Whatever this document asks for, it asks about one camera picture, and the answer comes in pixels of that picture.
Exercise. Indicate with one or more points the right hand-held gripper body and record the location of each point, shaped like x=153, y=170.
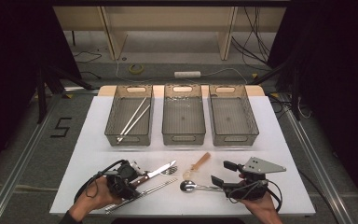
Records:
x=248, y=189

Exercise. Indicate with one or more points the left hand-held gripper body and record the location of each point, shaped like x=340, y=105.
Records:
x=121, y=180

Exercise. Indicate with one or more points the metal chopstick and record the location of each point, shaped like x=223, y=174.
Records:
x=150, y=192
x=163, y=184

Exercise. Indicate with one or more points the amber plastic spoon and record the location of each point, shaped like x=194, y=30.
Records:
x=201, y=161

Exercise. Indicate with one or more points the metal spoon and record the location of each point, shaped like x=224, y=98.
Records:
x=187, y=186

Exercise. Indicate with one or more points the smoky clear plastic bin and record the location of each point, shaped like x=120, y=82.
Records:
x=127, y=109
x=183, y=116
x=233, y=116

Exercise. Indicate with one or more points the person's right hand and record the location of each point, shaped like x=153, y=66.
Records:
x=264, y=211

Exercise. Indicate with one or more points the person's left hand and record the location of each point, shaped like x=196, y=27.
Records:
x=96, y=197

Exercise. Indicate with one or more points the black metal stand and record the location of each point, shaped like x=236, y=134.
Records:
x=296, y=93
x=41, y=93

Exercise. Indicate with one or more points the white power strip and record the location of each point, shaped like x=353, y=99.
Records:
x=187, y=74

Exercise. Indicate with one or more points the yellow tape roll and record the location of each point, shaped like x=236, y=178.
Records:
x=131, y=70

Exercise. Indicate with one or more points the beige wooden shelf unit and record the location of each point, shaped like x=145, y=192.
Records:
x=167, y=18

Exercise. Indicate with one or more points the long aluminium floor rail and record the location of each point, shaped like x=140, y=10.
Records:
x=324, y=186
x=11, y=180

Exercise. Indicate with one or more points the short aluminium rail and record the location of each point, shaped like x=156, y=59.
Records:
x=74, y=89

